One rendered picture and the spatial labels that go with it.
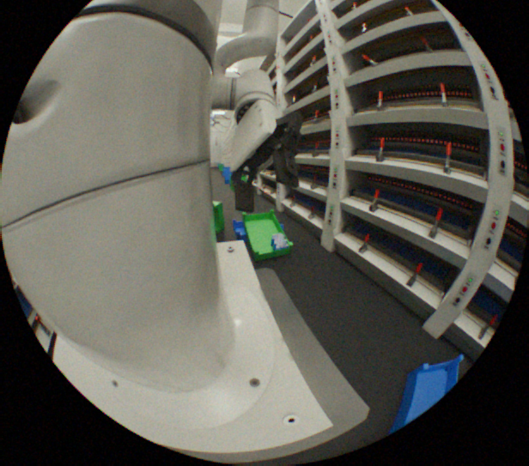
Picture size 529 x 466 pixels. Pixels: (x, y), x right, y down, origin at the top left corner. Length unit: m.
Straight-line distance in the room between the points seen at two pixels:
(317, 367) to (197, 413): 0.14
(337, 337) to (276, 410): 0.45
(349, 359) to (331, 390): 0.34
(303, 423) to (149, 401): 0.11
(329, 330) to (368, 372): 0.20
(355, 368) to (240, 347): 0.45
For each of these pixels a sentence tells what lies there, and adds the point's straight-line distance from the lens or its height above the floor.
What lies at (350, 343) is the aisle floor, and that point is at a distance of 0.59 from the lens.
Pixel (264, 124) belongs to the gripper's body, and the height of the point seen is 0.54.
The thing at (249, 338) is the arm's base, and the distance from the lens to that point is 0.15.
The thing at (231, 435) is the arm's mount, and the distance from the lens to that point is 0.16.
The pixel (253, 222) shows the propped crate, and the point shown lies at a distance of 0.98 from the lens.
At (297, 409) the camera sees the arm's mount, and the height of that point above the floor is 0.34.
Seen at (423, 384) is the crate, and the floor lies 0.00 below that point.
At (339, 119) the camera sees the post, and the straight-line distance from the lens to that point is 0.81.
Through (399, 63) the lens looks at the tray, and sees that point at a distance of 0.72.
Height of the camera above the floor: 0.50
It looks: 17 degrees down
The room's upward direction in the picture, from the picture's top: straight up
